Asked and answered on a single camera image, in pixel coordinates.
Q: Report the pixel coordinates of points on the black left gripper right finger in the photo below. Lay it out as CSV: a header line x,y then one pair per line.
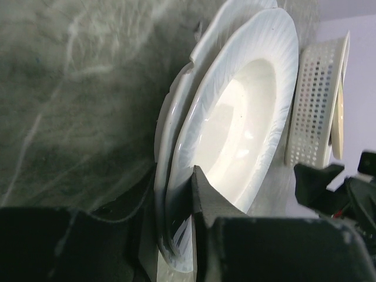
x,y
232,246

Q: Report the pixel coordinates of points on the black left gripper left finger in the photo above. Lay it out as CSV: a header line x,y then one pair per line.
x,y
116,242

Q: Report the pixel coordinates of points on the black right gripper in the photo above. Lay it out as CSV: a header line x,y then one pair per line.
x,y
353,200

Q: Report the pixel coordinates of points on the white perforated plastic bin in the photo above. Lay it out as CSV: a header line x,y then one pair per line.
x,y
323,66

